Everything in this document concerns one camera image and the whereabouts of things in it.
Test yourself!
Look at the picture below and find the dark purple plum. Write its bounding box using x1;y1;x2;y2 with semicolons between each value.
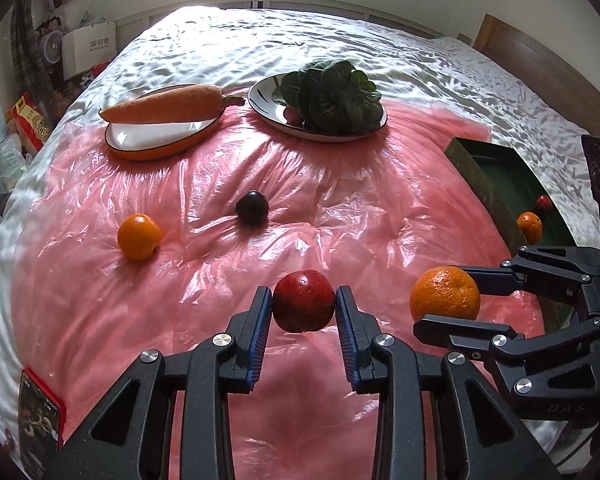
235;190;270;226

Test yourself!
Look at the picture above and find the orange in tray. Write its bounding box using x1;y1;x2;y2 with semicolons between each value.
517;211;543;244

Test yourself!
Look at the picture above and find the red plum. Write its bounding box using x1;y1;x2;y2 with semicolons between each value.
272;270;336;333

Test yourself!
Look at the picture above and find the white round plate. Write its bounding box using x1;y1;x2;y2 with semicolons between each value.
247;74;388;143

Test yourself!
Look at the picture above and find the wooden headboard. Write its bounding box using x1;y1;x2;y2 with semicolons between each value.
472;14;600;136

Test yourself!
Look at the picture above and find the orange carrot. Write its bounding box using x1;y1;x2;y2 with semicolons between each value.
99;84;245;125

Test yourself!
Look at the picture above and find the green rectangular tray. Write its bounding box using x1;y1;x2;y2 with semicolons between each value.
443;135;579;331

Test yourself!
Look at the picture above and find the small red fruit in tray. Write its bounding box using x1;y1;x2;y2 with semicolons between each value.
534;195;554;212

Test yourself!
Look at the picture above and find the dark green leafy vegetable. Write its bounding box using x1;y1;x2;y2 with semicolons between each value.
273;60;385;136

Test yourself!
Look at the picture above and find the white cardboard box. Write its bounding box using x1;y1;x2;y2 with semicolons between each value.
61;22;117;80

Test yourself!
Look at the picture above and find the pink plastic sheet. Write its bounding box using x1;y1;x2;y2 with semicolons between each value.
9;94;546;480

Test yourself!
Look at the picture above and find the orange oval plate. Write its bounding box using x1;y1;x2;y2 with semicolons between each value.
105;84;224;162

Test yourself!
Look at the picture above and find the small orange on sheet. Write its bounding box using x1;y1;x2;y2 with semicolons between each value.
117;214;162;261

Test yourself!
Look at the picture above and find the large orange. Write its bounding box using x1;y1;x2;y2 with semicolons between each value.
410;266;480;322

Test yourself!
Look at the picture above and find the red yellow snack packet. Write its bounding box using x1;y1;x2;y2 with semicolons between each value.
12;92;52;156

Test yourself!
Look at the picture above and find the lower purple fan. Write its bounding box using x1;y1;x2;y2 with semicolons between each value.
38;30;64;66

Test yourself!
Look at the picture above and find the plaid hanging cloth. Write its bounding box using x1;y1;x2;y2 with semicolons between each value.
10;0;53;105

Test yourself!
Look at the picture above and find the red smartphone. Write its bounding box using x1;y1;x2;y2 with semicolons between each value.
17;367;66;479

